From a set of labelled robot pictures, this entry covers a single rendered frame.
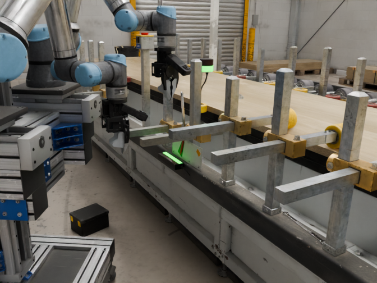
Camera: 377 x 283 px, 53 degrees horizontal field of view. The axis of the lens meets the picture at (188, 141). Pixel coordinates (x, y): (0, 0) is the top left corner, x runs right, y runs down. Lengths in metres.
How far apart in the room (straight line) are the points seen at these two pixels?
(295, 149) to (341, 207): 0.20
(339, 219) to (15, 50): 0.92
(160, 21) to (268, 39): 10.04
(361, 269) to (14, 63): 1.00
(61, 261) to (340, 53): 9.57
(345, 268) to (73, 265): 1.24
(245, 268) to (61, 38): 1.31
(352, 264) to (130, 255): 1.45
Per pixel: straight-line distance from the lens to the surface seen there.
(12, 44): 1.01
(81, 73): 1.25
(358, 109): 0.97
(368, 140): 1.47
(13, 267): 1.63
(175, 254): 2.28
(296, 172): 1.45
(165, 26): 1.49
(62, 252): 2.00
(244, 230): 1.45
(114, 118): 1.35
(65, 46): 1.33
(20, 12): 1.07
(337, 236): 1.09
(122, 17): 1.39
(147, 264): 2.21
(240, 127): 1.29
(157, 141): 1.46
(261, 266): 1.84
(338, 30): 10.80
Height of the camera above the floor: 1.30
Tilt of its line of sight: 18 degrees down
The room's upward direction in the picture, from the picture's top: 1 degrees clockwise
